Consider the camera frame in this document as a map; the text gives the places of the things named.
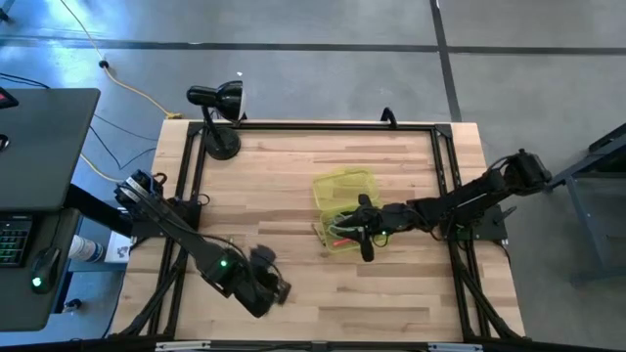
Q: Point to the red marker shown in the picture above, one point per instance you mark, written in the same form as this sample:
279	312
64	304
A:
344	242

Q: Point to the dark grey desk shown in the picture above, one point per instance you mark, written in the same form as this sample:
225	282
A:
29	313

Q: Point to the black red desk device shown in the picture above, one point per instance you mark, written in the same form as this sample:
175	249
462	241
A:
7	98

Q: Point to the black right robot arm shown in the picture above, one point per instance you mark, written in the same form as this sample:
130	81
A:
469	198

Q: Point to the black desk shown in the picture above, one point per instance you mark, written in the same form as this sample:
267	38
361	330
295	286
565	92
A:
49	146

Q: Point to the silver metal bracket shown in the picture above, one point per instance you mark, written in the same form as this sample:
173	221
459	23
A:
183	346
455	347

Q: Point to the backlit black keyboard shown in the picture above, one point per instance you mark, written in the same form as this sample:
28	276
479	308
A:
14	239

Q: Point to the white printed paper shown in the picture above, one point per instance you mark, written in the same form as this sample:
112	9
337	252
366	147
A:
117	249

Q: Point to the white paper cup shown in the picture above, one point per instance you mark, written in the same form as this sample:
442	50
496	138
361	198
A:
85	248

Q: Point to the black metal table frame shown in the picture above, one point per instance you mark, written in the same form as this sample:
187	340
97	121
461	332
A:
318	126

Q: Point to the blue-grey metal cart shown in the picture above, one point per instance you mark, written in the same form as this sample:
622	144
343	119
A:
592	161

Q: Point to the black computer mouse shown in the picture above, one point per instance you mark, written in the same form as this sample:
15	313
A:
46	269

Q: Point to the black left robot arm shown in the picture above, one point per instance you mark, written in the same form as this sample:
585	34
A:
195	242

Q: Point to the black desk lamp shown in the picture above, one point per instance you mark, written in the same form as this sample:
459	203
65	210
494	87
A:
222	144

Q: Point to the black clamp hook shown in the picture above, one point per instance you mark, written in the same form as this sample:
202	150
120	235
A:
389	117

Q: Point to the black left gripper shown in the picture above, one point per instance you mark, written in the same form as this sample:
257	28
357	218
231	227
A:
256	298

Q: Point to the yellow translucent supply box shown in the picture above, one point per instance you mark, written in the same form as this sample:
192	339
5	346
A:
342	188

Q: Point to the black desk leg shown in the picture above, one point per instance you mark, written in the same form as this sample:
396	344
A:
93	205

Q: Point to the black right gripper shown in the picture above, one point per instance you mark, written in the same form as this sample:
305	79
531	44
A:
396	217

